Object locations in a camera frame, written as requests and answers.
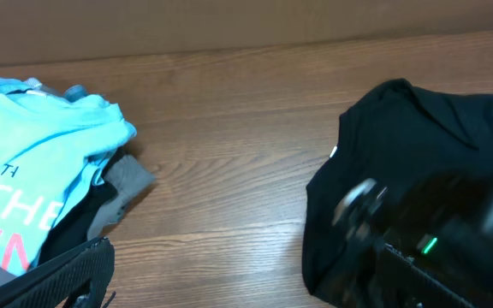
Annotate folded black shirt in stack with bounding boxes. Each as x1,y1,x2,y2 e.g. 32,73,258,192
37,148,128,265

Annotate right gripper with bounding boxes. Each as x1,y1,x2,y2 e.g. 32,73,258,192
331,178,388,265

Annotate folded grey shirt in stack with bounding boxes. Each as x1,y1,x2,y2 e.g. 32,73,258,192
0,153,157,296

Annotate black t-shirt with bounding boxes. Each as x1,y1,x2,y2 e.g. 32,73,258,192
302,79,493,305

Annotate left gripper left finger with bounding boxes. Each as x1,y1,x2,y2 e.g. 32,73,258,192
0,238,115,308

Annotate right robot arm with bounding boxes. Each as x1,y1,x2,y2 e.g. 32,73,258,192
329,172,493,307

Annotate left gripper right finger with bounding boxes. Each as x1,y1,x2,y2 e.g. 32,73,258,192
376,242,482,308

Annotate light blue printed t-shirt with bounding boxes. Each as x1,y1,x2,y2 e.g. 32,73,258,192
0,78,136,276

